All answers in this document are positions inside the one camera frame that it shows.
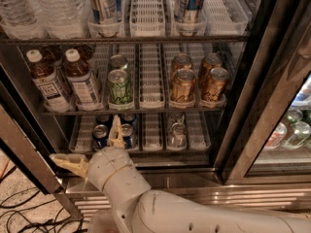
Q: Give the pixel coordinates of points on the rear silver can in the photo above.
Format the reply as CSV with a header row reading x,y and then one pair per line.
x,y
176,117

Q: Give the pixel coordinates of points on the front silver can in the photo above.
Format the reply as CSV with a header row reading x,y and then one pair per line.
x,y
177,136

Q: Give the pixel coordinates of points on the wire shelf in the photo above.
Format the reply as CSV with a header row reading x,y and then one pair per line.
x,y
133,111
127,40

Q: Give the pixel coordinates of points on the front right blue can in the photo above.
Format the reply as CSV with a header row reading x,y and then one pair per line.
x,y
129,136

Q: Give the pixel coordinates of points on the rear left blue can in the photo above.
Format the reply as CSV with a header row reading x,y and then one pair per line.
x,y
106,120

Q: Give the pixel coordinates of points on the empty white middle tray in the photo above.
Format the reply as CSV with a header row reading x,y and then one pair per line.
x,y
151,91

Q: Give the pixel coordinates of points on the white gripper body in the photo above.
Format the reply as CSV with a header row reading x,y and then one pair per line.
x,y
108,165

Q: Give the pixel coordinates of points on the silver can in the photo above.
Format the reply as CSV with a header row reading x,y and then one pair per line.
x,y
177,136
176,117

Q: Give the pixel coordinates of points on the front left blue can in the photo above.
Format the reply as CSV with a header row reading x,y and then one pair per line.
x,y
100,134

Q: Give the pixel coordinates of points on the front green soda can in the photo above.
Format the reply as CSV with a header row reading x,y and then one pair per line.
x,y
119,87

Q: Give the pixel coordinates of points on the red white can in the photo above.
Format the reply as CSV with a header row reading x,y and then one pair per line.
x,y
276,137

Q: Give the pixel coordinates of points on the empty white tray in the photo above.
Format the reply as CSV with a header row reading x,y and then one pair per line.
x,y
147,18
151,91

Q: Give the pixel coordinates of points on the middle wire shelf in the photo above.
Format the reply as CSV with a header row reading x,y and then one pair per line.
x,y
133,111

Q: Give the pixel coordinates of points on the empty white top tray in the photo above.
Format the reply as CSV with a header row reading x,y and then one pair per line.
x,y
147,18

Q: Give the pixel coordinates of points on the right clear water bottle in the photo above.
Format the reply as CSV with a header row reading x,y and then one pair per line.
x,y
61,19

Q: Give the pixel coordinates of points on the rear right blue can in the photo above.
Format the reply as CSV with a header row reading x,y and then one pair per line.
x,y
130,119

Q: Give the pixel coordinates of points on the green can right fridge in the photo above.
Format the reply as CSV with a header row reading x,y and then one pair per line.
x,y
302,131

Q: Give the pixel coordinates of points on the rear right orange can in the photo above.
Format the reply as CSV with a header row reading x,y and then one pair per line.
x,y
208,62

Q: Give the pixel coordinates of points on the orange can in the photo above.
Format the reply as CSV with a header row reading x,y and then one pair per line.
x,y
181,60
208,62
215,84
183,85

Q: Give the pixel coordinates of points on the tall blue can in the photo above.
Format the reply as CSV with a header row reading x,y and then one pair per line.
x,y
107,16
188,16

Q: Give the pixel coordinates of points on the tea bottle blue label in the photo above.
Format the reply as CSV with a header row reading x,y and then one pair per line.
x,y
81,78

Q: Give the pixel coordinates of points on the front right orange can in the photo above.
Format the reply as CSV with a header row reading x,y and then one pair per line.
x,y
215,84

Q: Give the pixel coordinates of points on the top wire shelf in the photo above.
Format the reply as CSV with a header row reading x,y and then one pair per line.
x,y
127,40

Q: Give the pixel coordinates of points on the left clear water bottle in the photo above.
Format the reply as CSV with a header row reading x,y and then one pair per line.
x,y
20,21

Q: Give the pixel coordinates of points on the front left orange can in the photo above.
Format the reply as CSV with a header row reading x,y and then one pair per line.
x,y
183,85

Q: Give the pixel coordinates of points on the left tall blue can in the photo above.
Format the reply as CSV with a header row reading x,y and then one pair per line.
x,y
107,16

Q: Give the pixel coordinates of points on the open fridge door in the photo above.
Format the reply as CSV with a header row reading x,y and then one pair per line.
x,y
28,137

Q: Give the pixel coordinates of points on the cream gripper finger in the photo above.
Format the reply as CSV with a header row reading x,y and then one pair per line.
x,y
75,163
115,138

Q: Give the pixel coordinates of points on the rear left orange can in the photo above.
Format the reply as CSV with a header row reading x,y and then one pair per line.
x,y
181,60

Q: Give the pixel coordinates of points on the clear water bottle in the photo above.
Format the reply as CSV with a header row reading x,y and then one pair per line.
x,y
61,19
20,21

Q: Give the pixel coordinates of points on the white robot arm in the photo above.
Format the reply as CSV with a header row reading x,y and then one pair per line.
x,y
137,208

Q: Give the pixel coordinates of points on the right tall blue can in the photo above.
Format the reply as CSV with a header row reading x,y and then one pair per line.
x,y
188,16

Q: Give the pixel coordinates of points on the tea bottle white label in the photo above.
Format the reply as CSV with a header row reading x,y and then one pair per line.
x,y
49,81

